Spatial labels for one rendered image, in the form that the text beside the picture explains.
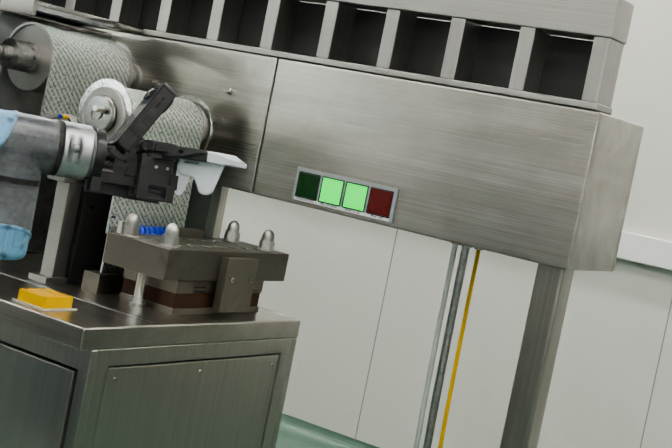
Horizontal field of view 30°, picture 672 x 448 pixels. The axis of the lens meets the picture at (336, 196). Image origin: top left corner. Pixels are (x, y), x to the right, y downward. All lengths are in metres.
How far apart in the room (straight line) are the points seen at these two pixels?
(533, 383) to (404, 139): 0.55
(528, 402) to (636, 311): 2.23
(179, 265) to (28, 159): 0.80
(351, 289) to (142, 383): 3.04
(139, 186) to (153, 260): 0.71
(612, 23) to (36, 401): 1.25
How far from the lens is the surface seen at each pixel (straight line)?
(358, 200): 2.57
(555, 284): 2.55
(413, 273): 5.16
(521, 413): 2.59
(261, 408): 2.67
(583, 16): 2.41
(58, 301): 2.30
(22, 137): 1.67
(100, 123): 2.54
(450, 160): 2.48
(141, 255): 2.43
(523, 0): 2.47
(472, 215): 2.45
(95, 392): 2.25
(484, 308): 5.02
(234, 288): 2.54
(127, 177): 1.72
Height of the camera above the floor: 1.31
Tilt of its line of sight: 3 degrees down
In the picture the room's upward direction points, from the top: 11 degrees clockwise
